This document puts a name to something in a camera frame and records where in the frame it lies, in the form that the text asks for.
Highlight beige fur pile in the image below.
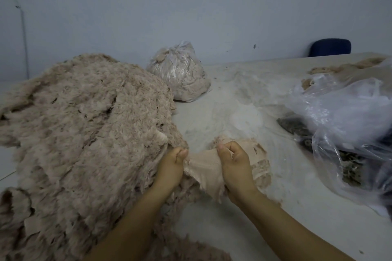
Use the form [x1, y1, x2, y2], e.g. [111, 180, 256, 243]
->
[301, 56, 389, 90]

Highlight clear bag of beige scraps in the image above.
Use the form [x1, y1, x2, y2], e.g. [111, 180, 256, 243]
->
[147, 40, 212, 103]

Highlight blue chair back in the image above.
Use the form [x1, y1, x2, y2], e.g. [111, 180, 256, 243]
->
[308, 38, 353, 58]

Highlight person's right hand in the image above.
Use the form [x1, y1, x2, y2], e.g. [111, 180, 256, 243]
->
[216, 140, 261, 205]

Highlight person's left hand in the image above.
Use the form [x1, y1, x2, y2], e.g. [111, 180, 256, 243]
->
[150, 147, 190, 196]

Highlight large clear plastic bag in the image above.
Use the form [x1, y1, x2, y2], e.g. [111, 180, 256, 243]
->
[288, 74, 392, 216]

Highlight beige scrap strips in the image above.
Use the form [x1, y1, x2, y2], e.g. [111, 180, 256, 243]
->
[144, 181, 234, 261]

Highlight person's right forearm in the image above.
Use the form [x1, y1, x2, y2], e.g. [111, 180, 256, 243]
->
[236, 187, 356, 261]

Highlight beige fabric piece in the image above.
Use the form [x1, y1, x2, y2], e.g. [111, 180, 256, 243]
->
[183, 144, 236, 202]

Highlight large pile beige fabric scraps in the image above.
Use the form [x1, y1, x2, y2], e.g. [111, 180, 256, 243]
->
[0, 53, 191, 261]

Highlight person's left forearm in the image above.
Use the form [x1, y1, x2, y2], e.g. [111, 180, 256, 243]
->
[82, 184, 175, 261]

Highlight stack of sorted beige pieces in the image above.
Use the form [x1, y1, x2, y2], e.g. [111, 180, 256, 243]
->
[211, 137, 273, 192]

